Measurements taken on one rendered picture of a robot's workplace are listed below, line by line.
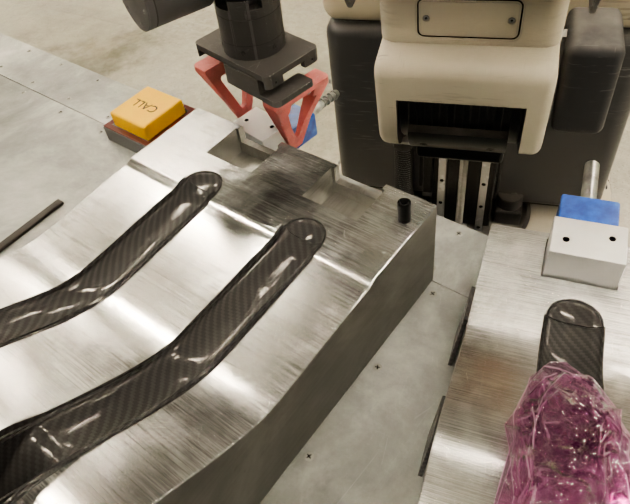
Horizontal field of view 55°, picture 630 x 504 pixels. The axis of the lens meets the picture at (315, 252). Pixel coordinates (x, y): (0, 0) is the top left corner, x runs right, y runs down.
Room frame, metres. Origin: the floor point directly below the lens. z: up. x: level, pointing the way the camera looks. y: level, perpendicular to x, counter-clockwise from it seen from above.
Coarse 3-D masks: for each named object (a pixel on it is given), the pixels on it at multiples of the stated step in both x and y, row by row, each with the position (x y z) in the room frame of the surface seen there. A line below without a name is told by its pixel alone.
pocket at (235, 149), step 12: (240, 132) 0.45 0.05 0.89; (216, 144) 0.44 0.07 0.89; (228, 144) 0.45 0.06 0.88; (240, 144) 0.45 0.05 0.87; (252, 144) 0.45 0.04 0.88; (216, 156) 0.43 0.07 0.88; (228, 156) 0.44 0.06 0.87; (240, 156) 0.45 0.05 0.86; (252, 156) 0.44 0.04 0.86; (264, 156) 0.43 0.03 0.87; (252, 168) 0.43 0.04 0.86
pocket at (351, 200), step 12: (336, 168) 0.38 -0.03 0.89; (324, 180) 0.37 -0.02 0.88; (336, 180) 0.38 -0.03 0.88; (312, 192) 0.36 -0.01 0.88; (324, 192) 0.37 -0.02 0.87; (336, 192) 0.38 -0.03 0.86; (348, 192) 0.37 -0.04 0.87; (360, 192) 0.36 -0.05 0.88; (372, 192) 0.36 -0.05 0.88; (324, 204) 0.36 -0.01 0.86; (336, 204) 0.36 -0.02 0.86; (348, 204) 0.36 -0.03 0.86; (360, 204) 0.36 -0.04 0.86; (348, 216) 0.35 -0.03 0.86; (360, 216) 0.34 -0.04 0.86
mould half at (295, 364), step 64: (192, 128) 0.47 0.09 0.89; (128, 192) 0.40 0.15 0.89; (256, 192) 0.36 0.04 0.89; (384, 192) 0.34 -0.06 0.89; (64, 256) 0.34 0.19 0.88; (192, 256) 0.31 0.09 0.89; (320, 256) 0.29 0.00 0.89; (384, 256) 0.27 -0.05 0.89; (128, 320) 0.26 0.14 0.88; (320, 320) 0.23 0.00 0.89; (384, 320) 0.26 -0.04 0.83; (0, 384) 0.20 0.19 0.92; (64, 384) 0.20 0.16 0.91; (256, 384) 0.19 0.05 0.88; (320, 384) 0.21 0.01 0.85; (128, 448) 0.15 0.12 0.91; (192, 448) 0.15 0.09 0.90; (256, 448) 0.16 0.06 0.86
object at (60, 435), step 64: (192, 192) 0.38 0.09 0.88; (128, 256) 0.33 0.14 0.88; (256, 256) 0.30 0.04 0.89; (0, 320) 0.27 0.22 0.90; (64, 320) 0.26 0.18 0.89; (192, 320) 0.25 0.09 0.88; (256, 320) 0.24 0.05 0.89; (128, 384) 0.20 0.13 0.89; (192, 384) 0.20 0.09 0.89; (0, 448) 0.16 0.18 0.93; (64, 448) 0.16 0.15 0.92
